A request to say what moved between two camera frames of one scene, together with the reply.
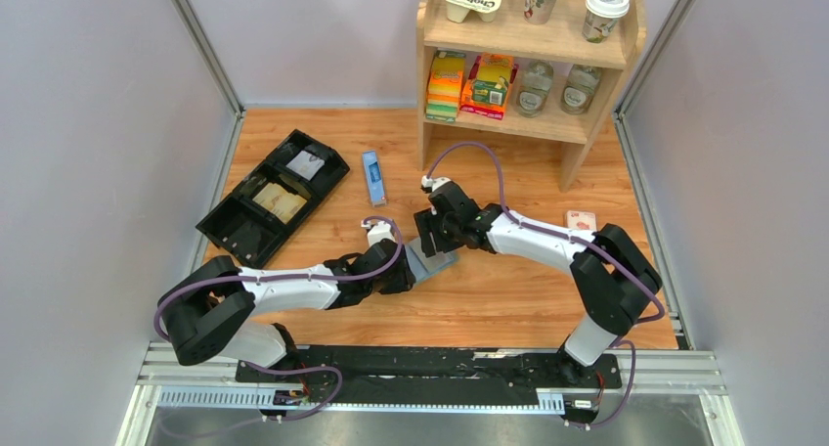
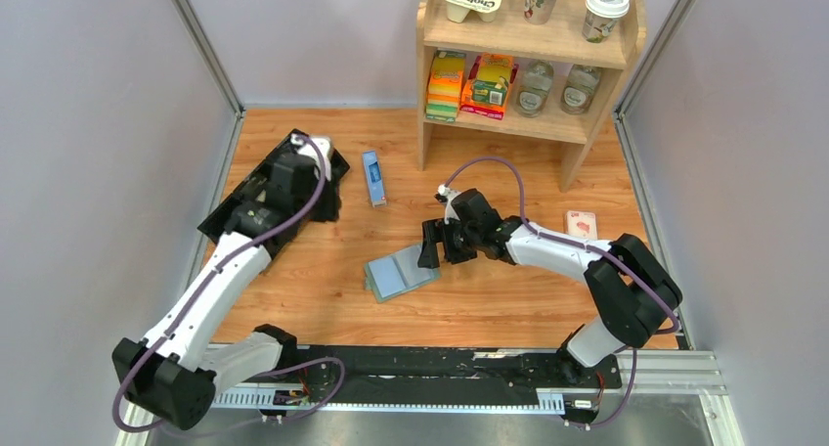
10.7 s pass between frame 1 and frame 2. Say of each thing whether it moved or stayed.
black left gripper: moved
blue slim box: stayed
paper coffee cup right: stayed
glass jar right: stayed
